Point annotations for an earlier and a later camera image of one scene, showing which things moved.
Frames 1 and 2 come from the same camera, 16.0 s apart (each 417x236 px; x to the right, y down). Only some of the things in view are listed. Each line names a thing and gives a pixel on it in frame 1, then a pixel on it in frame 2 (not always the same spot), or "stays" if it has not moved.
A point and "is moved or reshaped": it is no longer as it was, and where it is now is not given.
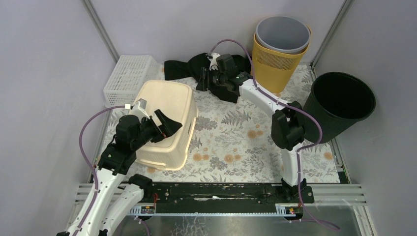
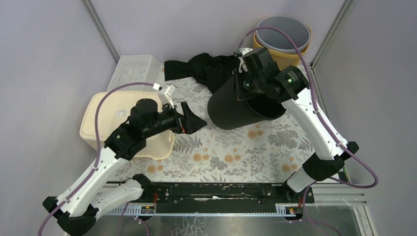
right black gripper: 202,85 -> 236,85
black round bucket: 338,99 -> 225,111
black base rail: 222,197 stays
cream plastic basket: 176,100 is moved or reshaped
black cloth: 191,70 stays
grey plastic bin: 283,34 stays
